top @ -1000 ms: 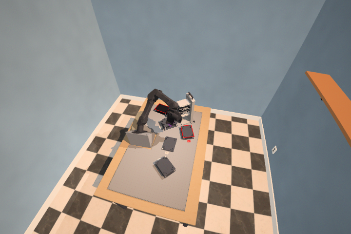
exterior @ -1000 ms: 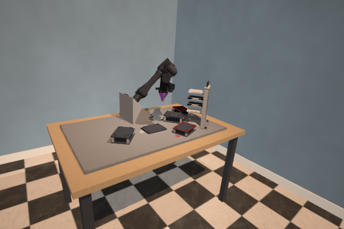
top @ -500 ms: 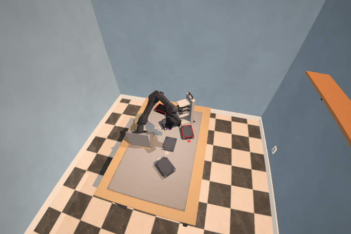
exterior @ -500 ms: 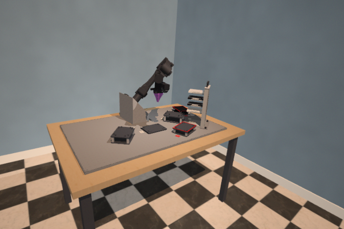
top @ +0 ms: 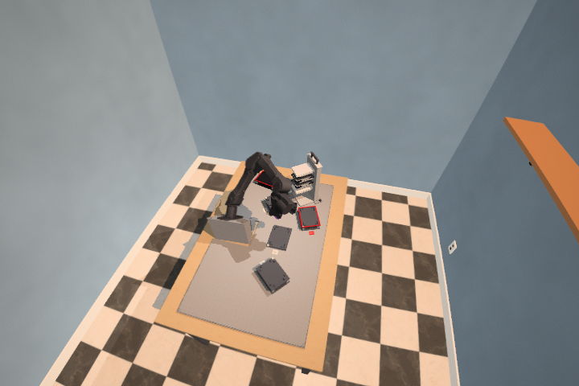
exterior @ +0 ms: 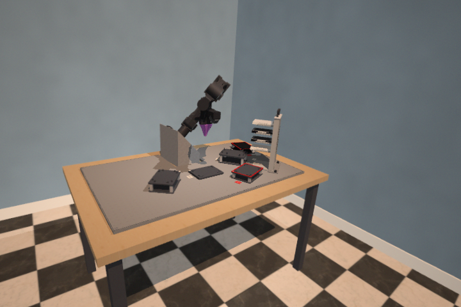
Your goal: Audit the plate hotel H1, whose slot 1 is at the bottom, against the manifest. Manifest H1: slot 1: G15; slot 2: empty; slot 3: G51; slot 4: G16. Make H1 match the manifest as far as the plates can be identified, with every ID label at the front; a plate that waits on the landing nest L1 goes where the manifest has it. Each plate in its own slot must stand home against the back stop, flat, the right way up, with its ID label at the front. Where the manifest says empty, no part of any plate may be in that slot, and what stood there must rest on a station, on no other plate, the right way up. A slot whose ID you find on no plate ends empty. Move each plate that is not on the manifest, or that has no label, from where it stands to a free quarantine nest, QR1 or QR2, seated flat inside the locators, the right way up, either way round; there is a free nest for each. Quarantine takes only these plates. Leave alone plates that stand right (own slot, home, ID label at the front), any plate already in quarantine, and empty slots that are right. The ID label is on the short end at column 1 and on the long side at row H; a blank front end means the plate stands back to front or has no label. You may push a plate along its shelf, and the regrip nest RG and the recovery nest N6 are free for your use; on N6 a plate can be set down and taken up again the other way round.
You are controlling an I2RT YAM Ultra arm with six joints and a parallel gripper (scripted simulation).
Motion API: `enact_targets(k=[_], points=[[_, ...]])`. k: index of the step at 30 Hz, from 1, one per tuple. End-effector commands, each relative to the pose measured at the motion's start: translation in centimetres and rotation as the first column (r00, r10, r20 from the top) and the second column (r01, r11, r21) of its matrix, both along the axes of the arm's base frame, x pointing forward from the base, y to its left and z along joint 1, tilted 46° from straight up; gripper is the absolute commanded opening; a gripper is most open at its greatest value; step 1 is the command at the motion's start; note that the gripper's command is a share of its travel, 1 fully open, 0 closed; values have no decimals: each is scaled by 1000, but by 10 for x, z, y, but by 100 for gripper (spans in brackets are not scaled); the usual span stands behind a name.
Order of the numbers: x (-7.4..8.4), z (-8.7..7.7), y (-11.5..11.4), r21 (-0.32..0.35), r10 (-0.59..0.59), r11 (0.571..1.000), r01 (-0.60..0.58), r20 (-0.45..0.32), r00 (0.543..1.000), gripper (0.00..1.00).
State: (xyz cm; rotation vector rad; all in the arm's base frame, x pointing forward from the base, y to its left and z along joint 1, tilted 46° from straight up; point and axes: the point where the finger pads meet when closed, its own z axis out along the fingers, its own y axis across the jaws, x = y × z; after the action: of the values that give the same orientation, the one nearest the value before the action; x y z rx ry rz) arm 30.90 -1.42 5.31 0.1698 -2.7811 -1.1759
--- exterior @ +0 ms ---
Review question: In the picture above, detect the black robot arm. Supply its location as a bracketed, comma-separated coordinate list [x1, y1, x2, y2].
[178, 75, 230, 138]

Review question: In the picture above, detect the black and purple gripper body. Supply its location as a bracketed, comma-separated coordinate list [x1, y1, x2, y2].
[195, 117, 212, 125]

